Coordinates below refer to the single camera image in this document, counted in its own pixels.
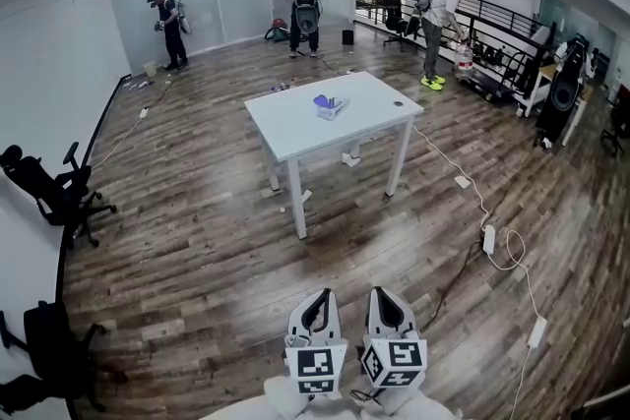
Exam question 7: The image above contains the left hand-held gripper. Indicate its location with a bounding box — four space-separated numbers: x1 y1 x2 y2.
283 287 348 397

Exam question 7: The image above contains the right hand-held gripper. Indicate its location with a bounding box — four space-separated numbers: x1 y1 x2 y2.
361 285 428 390

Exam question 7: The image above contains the clear plastic packet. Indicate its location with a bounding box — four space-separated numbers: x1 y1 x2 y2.
313 93 351 122

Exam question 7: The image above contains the person's right forearm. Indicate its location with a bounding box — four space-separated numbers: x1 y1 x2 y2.
378 378 444 417

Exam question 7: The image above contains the person's left forearm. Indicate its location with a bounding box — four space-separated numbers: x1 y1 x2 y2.
263 374 316 417

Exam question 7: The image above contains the person's white suit torso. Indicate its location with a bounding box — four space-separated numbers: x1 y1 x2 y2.
196 395 464 420

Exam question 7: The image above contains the white table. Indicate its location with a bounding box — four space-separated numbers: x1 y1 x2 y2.
244 70 425 241

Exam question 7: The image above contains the large clear water jug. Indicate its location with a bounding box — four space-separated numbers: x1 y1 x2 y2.
453 39 476 82

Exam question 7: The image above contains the black trolley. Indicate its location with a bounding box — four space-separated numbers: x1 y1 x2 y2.
460 48 531 103

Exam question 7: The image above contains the white desk wooden top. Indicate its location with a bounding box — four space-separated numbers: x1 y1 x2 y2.
516 63 592 147

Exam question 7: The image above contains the black office chair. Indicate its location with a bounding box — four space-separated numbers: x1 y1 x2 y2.
382 0 419 48
0 300 129 414
0 141 118 248
600 100 630 158

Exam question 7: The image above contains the red green vacuum cleaner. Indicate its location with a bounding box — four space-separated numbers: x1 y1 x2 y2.
264 18 291 43

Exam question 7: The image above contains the black metal railing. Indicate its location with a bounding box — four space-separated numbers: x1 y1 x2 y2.
354 0 560 80

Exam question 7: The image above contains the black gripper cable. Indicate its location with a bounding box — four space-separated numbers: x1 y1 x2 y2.
350 387 384 405

